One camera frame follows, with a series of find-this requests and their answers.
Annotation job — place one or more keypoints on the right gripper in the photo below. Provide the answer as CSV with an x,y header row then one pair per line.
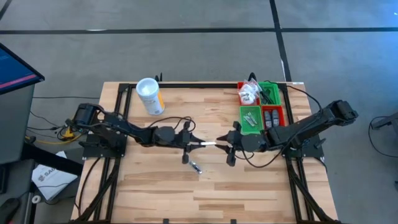
x,y
236,143

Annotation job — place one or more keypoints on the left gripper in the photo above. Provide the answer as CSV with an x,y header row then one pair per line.
x,y
186,140

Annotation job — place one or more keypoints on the clear-wrapped toothbrush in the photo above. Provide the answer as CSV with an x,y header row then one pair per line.
x,y
206,143
254,118
247,120

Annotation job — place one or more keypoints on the white vanity pack bag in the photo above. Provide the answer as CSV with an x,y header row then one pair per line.
x,y
247,98
251,85

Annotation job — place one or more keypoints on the black comb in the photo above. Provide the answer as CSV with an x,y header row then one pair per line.
x,y
264,97
270,91

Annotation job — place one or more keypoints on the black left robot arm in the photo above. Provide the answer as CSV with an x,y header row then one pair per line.
x,y
124,127

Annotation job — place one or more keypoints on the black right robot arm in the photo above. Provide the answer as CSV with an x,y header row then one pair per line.
x,y
304,127

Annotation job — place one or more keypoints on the clear-wrapped dark razor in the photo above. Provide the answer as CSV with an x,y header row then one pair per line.
x,y
196,167

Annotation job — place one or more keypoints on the green plastic basket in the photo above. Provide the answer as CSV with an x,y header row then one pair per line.
x,y
252,129
276,93

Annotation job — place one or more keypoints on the red plastic basket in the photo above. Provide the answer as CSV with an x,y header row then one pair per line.
x,y
281,116
240,85

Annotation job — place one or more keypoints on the white yellow wipes canister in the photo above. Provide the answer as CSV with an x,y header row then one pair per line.
x,y
150,96

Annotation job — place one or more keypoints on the black table leg strut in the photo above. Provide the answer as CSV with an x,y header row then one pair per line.
x,y
252,76
158,77

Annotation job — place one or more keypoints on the white label sticker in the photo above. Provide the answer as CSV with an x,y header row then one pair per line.
x,y
297,83

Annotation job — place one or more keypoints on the black desk beam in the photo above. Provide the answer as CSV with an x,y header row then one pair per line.
x,y
53,160

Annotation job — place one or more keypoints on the white paper box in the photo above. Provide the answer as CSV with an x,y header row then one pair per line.
x,y
53,177

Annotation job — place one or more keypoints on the white tape roll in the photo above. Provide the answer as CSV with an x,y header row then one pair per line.
x,y
36,199

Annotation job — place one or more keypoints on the grey equipment cabinet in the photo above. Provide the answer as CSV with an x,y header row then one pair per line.
x,y
15,124

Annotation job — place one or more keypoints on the blue screen monitor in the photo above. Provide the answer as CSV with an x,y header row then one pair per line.
x,y
15,68

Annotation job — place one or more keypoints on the black floor object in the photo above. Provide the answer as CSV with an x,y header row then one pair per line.
x,y
9,211

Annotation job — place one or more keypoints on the black metal table frame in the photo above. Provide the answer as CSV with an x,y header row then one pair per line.
x,y
199,85

